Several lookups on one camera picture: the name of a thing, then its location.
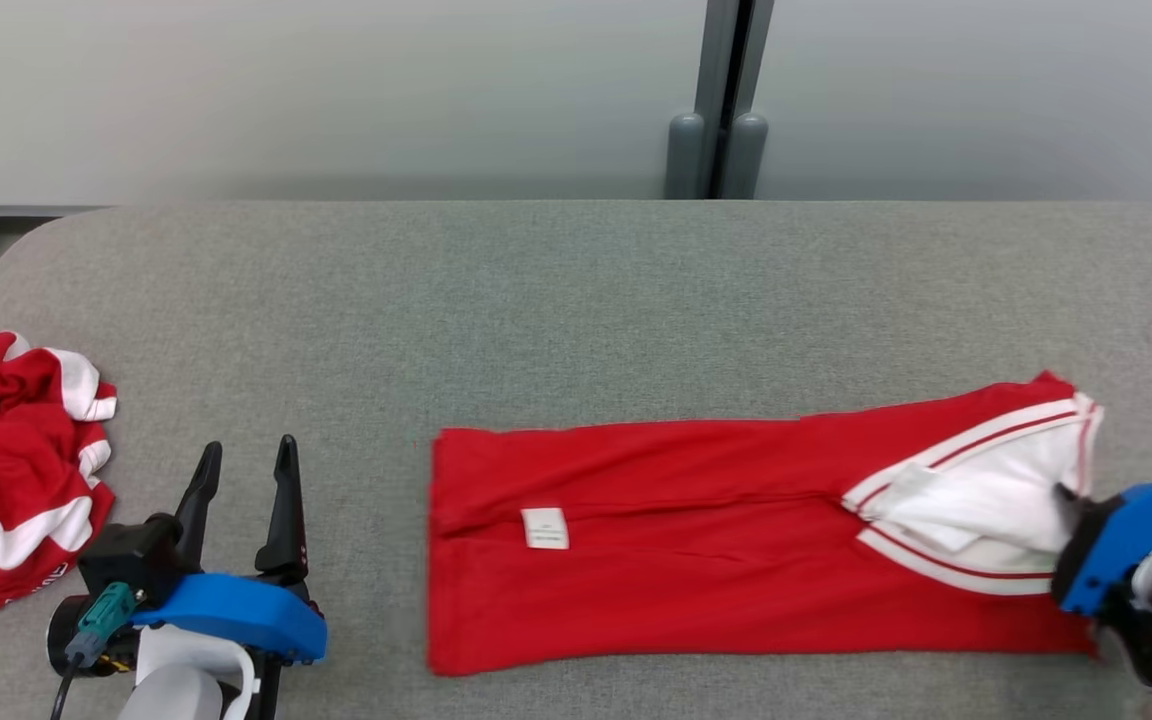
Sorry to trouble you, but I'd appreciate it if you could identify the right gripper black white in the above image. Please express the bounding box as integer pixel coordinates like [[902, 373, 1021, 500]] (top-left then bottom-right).
[[1051, 485, 1152, 689]]

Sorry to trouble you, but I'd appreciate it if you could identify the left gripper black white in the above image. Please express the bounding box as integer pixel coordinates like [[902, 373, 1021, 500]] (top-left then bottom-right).
[[46, 434, 309, 720]]

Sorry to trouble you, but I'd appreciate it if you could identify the red garment white striped trim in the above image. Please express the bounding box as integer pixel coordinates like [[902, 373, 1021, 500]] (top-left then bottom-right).
[[426, 372, 1105, 678]]

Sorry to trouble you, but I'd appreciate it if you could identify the crumpled red white garment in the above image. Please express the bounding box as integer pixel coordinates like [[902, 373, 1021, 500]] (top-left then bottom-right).
[[0, 327, 119, 618]]

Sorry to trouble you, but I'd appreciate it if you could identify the teal plug black cable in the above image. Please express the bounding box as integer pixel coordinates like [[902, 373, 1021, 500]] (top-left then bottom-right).
[[49, 582, 142, 720]]

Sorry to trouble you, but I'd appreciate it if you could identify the grey partition frame post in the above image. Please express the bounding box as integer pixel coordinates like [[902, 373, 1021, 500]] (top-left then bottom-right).
[[664, 0, 737, 199], [721, 0, 775, 199]]

